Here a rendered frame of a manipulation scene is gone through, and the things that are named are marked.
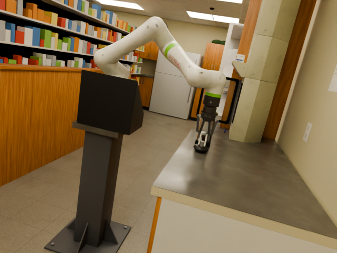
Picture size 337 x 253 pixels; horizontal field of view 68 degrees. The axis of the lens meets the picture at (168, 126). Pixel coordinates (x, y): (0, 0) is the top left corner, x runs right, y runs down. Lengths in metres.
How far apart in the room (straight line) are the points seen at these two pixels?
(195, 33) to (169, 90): 1.83
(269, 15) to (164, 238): 1.54
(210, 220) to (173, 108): 6.10
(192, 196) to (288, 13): 1.49
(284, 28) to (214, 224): 1.47
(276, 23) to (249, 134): 0.79
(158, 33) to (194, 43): 6.02
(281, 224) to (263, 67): 1.19
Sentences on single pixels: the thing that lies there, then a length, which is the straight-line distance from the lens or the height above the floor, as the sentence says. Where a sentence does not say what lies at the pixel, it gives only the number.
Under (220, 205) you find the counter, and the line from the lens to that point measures 0.99.
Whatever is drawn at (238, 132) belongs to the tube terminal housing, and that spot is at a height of 1.01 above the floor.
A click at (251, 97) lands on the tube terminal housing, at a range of 1.92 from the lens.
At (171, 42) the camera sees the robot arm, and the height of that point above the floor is 1.53.
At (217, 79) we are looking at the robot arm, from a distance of 1.38.
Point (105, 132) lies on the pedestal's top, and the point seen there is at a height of 0.92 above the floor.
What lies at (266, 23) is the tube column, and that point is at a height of 1.79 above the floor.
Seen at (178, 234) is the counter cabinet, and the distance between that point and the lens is 1.08.
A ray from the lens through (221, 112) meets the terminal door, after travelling 2.25.
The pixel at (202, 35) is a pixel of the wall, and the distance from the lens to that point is 7.60.
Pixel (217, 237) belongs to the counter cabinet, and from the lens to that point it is 1.06.
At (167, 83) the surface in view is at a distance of 6.99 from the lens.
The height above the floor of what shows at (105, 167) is 0.66.
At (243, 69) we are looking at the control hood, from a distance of 1.91.
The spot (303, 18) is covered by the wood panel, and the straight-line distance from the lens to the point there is 2.38.
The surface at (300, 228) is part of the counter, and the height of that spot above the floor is 0.94.
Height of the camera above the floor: 1.40
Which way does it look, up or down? 14 degrees down
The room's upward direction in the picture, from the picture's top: 11 degrees clockwise
